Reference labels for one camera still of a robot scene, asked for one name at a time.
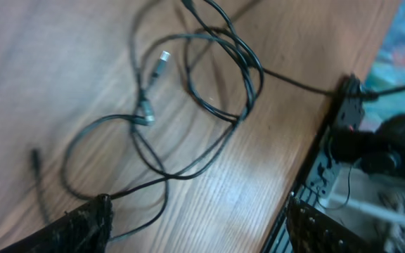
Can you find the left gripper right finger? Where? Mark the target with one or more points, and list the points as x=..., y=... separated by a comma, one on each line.
x=311, y=231

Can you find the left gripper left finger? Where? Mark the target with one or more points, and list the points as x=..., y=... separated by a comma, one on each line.
x=86, y=229

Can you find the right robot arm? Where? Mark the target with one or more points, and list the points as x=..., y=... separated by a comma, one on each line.
x=374, y=152

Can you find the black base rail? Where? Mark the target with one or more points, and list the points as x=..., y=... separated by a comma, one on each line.
x=319, y=170

